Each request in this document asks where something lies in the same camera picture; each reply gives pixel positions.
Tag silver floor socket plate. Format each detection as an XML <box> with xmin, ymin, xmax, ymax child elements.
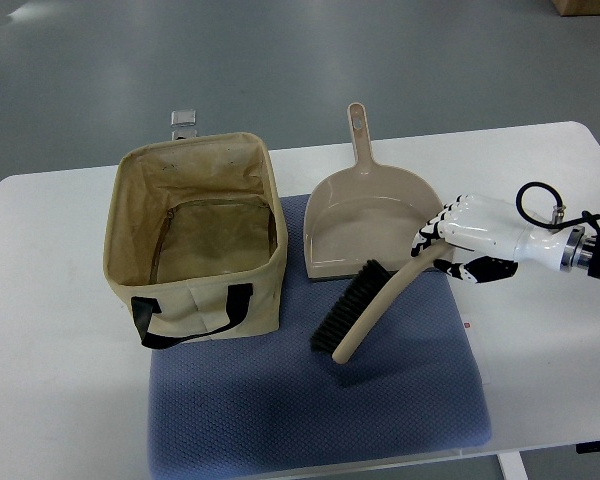
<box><xmin>170</xmin><ymin>109</ymin><xmax>198</xmax><ymax>140</ymax></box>

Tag blue textured mat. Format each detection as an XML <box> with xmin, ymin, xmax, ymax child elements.
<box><xmin>148</xmin><ymin>196</ymin><xmax>491</xmax><ymax>479</ymax></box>

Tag beige fabric bag black handle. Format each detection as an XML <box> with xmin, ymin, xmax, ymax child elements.
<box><xmin>103</xmin><ymin>132</ymin><xmax>288</xmax><ymax>349</ymax></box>

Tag cardboard box corner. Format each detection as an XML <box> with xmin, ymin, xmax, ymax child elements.
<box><xmin>552</xmin><ymin>0</ymin><xmax>600</xmax><ymax>16</ymax></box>

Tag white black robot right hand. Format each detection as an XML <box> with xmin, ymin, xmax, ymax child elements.
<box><xmin>411</xmin><ymin>194</ymin><xmax>573</xmax><ymax>283</ymax></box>

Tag black table control panel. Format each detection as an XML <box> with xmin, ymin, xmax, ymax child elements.
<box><xmin>575</xmin><ymin>440</ymin><xmax>600</xmax><ymax>454</ymax></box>

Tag beige plastic dustpan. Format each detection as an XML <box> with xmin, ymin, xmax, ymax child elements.
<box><xmin>303</xmin><ymin>103</ymin><xmax>443</xmax><ymax>280</ymax></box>

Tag black cable loop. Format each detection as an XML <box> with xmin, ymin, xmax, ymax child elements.
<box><xmin>515</xmin><ymin>180</ymin><xmax>600</xmax><ymax>233</ymax></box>

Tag beige hand broom black bristles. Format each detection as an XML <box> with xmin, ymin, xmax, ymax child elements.
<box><xmin>310</xmin><ymin>241</ymin><xmax>452</xmax><ymax>365</ymax></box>

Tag white table leg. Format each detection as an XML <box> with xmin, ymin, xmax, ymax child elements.
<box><xmin>497</xmin><ymin>451</ymin><xmax>529</xmax><ymax>480</ymax></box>

